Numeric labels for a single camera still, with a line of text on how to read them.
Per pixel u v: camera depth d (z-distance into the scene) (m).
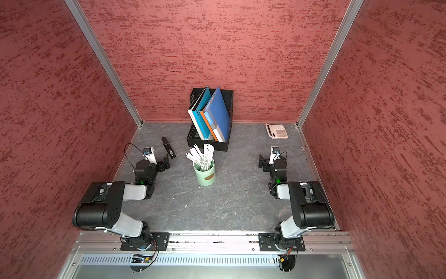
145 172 0.71
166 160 0.86
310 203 0.50
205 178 0.85
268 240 0.74
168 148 1.05
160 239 0.74
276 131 1.14
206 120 0.88
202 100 0.91
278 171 0.70
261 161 0.86
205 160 0.84
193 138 1.09
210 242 0.76
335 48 0.83
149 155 0.81
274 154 0.79
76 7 0.71
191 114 0.87
